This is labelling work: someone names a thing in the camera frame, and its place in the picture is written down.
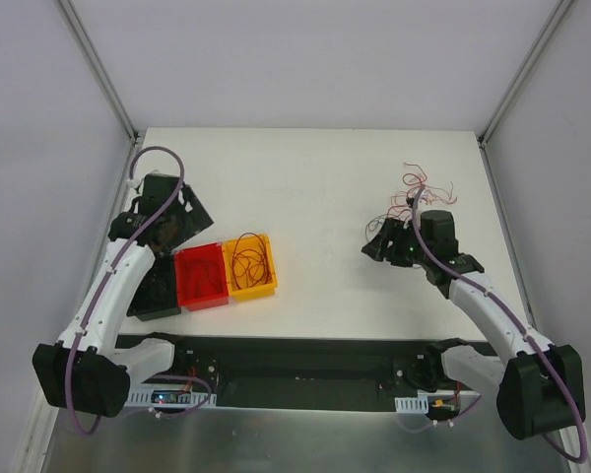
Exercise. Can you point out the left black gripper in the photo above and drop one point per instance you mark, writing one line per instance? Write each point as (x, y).
(178, 227)

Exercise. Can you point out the yellow plastic bin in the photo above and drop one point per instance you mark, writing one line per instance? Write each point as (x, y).
(250, 268)

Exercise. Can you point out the left aluminium frame post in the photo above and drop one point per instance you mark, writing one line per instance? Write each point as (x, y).
(79, 32)

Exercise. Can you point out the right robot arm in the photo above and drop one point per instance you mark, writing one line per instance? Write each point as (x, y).
(537, 386)

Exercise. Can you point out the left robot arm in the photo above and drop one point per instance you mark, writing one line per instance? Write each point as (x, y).
(82, 371)

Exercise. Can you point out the black plastic bin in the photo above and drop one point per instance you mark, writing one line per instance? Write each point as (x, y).
(156, 296)

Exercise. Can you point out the red plastic bin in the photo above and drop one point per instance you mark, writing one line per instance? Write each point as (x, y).
(201, 277)

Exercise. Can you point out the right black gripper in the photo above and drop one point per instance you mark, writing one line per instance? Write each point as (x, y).
(390, 241)

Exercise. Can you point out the right aluminium frame post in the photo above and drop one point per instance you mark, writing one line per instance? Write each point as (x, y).
(527, 67)

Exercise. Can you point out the aluminium frame post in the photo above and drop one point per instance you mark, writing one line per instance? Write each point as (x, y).
(527, 67)
(79, 32)

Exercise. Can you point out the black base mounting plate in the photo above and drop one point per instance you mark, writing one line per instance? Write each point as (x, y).
(322, 374)

